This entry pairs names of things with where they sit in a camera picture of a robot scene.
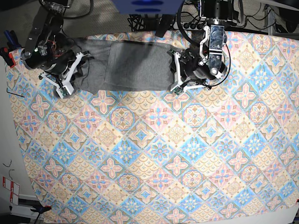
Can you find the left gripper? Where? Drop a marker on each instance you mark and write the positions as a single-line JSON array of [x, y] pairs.
[[187, 71]]

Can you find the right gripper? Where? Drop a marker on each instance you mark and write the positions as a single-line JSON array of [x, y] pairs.
[[65, 69]]

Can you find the grey T-shirt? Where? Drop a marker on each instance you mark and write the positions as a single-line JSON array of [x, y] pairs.
[[125, 66]]

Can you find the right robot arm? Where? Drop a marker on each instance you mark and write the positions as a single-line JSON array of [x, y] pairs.
[[47, 48]]

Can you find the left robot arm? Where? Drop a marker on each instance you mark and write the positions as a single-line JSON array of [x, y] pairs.
[[218, 14]]

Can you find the white power strip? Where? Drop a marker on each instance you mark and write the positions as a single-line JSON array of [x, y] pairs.
[[194, 26]]

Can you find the blue clamp upper left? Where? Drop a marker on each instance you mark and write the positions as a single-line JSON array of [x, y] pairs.
[[12, 40]]

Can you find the blue clamp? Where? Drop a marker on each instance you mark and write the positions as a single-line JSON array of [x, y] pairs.
[[12, 40], [40, 210]]

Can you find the red black clamp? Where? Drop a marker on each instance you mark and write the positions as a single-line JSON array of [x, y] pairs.
[[7, 56]]

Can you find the patterned colourful tablecloth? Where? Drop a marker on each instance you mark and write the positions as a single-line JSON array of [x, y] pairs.
[[157, 158]]

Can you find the red white label sheet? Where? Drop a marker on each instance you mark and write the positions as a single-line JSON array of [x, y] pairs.
[[12, 189]]

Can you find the blue clamp lower left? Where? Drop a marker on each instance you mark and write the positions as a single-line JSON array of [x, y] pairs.
[[40, 210]]

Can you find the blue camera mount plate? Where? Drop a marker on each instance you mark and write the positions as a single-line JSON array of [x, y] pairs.
[[147, 6]]

